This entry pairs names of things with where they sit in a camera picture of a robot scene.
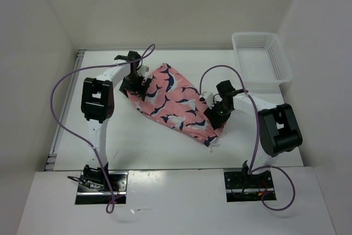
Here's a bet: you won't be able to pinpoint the white plastic laundry basket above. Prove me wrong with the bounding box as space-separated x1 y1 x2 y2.
232 32 293 85

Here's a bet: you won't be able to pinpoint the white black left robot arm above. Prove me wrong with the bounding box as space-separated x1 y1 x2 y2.
81 51 151 191

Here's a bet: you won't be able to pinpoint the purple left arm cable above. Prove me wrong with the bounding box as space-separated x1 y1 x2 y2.
50 43 156 214

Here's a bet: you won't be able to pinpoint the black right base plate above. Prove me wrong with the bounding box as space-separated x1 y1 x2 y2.
224 169 277 203

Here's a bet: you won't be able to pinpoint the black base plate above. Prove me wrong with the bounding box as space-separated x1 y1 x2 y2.
74 172 128 205
224 169 277 203

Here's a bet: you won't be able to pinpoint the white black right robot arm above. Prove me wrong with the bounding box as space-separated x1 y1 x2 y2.
201 80 303 187

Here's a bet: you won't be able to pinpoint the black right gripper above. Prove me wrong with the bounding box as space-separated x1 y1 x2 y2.
204 99 233 129

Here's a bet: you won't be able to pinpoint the aluminium table frame rail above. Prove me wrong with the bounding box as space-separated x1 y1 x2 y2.
44 50 86 172

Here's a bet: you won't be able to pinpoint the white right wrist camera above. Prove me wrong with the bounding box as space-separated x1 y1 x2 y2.
200 91 215 109

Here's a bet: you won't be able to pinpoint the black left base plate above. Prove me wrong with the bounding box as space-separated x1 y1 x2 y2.
74 172 128 205

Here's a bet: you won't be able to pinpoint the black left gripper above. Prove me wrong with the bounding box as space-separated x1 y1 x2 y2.
119 73 150 101

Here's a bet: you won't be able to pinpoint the pink shark print shorts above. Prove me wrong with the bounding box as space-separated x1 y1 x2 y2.
127 63 222 147

